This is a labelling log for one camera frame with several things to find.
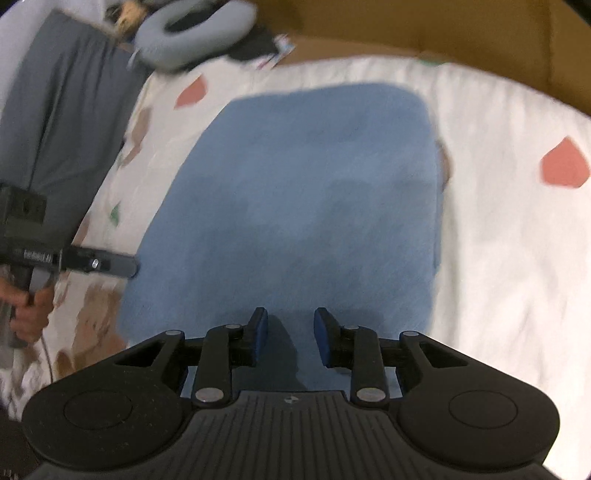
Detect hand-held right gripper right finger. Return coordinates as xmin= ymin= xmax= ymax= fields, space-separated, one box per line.
xmin=314 ymin=307 xmax=476 ymax=408

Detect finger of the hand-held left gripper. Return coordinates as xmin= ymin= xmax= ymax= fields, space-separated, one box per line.
xmin=61 ymin=246 xmax=140 ymax=279

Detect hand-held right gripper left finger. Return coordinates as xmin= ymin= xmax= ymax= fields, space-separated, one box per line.
xmin=115 ymin=307 xmax=269 ymax=409

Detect blue denim pants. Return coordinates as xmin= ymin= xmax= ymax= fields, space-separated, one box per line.
xmin=117 ymin=82 xmax=443 ymax=393

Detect person's left hand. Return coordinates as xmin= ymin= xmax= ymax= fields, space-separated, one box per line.
xmin=0 ymin=278 xmax=55 ymax=343

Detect dark grey pillow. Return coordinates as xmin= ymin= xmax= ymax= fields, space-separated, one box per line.
xmin=0 ymin=10 xmax=153 ymax=252

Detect cream bear print blanket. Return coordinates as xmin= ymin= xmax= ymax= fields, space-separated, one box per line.
xmin=0 ymin=54 xmax=591 ymax=476

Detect grey neck pillow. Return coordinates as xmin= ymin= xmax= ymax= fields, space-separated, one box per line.
xmin=129 ymin=0 xmax=258 ymax=72

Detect small teddy bear toy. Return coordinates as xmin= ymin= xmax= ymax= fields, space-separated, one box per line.
xmin=113 ymin=0 xmax=144 ymax=35

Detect black cloth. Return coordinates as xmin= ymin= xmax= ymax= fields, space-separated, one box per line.
xmin=224 ymin=25 xmax=280 ymax=63

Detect floral patterned cloth scrap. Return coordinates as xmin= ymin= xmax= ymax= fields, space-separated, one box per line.
xmin=256 ymin=33 xmax=297 ymax=71

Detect flattened brown cardboard box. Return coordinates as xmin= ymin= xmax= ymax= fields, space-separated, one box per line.
xmin=252 ymin=0 xmax=591 ymax=116

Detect thin grey cable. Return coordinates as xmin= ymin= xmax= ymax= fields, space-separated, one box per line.
xmin=41 ymin=332 xmax=54 ymax=385

